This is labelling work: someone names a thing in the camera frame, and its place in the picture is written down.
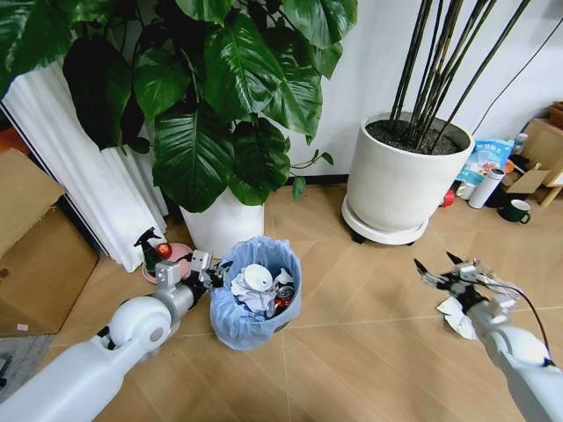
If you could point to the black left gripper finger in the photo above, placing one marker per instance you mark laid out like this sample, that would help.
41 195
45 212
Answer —
222 269
217 282

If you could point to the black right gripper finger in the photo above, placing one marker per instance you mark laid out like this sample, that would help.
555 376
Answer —
433 276
456 262

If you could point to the blue-lined trash bin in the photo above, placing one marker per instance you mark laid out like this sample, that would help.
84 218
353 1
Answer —
237 327

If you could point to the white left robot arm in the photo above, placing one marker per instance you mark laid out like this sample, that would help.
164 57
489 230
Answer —
88 365

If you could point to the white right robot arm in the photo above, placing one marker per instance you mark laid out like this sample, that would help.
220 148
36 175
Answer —
514 351

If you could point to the grey floor mat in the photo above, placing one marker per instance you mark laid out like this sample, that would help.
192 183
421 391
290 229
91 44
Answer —
19 360

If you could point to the pink round tray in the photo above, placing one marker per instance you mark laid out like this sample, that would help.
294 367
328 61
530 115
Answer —
178 254

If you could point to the white round plastic lid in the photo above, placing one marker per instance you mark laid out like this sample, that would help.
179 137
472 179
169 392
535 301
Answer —
258 277

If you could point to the crumpled white paper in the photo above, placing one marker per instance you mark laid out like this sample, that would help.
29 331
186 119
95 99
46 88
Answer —
253 300

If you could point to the white square plant pot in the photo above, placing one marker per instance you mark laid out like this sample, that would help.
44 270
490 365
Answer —
228 228

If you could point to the small red ball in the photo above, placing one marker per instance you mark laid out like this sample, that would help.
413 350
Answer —
164 250

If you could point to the dark green spray bottle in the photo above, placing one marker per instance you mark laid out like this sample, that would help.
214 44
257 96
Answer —
147 255

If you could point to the small red container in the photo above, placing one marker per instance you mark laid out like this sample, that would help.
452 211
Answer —
448 198

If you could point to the red drink can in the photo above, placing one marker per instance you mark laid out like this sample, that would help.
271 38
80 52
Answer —
281 301

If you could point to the white wheeled plant stand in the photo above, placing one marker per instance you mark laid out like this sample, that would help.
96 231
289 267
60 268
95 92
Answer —
382 232

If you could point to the dark green mug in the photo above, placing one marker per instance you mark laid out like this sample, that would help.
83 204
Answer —
515 212

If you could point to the white thermos bottle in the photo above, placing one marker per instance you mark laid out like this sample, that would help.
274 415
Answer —
484 189

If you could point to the white round plant pot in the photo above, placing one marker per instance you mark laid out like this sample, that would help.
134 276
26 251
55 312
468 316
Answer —
396 184

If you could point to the small orange object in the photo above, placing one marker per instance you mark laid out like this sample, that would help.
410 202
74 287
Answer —
509 166

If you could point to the flat cardboard piece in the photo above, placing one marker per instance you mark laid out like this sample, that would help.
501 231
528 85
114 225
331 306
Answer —
530 181

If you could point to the blue printed bag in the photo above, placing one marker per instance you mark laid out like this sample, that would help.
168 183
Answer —
486 156

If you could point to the green-capped clear bottle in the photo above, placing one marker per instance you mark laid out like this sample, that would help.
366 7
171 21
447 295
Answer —
520 143

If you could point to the open brown cardboard box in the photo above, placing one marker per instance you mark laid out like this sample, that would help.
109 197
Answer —
543 140

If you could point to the white fluted panel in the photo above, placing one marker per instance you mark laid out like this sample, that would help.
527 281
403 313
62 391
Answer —
88 184

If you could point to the large-leaf green plant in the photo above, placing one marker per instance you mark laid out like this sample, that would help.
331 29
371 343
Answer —
220 110

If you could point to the large brown cardboard box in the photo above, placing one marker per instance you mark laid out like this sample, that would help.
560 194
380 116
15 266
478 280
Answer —
39 264

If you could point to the tall dark-stemmed plant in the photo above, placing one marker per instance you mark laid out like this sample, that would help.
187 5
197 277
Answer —
440 66

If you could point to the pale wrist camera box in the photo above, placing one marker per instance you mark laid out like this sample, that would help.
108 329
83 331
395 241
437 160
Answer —
467 271
201 261

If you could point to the light wooden furniture frame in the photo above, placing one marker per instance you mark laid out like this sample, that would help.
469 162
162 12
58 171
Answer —
553 186

